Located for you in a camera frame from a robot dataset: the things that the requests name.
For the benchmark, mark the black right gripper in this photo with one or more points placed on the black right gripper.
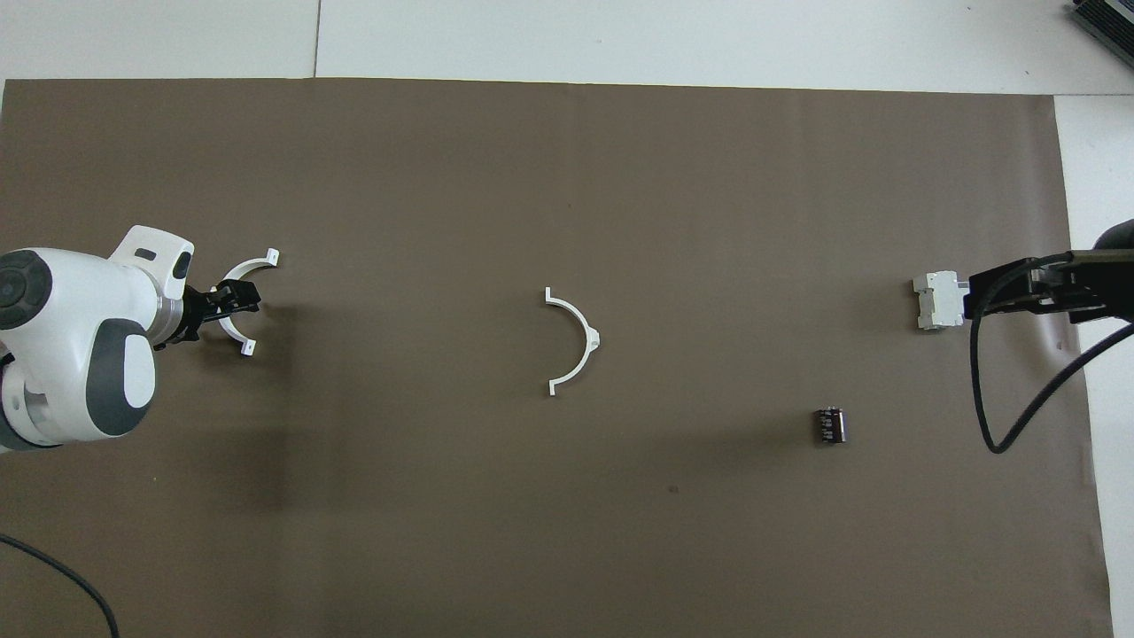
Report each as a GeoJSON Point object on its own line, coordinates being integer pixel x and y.
{"type": "Point", "coordinates": [1099, 283]}

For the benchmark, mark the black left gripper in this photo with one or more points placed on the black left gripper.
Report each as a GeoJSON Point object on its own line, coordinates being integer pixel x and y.
{"type": "Point", "coordinates": [195, 312]}

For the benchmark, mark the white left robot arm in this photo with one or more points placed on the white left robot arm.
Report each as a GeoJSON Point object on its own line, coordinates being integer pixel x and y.
{"type": "Point", "coordinates": [71, 319]}

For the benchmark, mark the grey white circuit breaker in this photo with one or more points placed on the grey white circuit breaker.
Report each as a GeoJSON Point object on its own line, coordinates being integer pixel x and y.
{"type": "Point", "coordinates": [937, 301]}

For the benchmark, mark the black cylindrical capacitor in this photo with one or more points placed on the black cylindrical capacitor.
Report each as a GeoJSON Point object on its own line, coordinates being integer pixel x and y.
{"type": "Point", "coordinates": [831, 425]}

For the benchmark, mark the dark grey ribbed device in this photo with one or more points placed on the dark grey ribbed device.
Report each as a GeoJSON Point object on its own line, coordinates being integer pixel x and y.
{"type": "Point", "coordinates": [1112, 16]}

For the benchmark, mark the brown paper table mat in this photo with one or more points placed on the brown paper table mat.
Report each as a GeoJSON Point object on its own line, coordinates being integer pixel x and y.
{"type": "Point", "coordinates": [709, 177]}

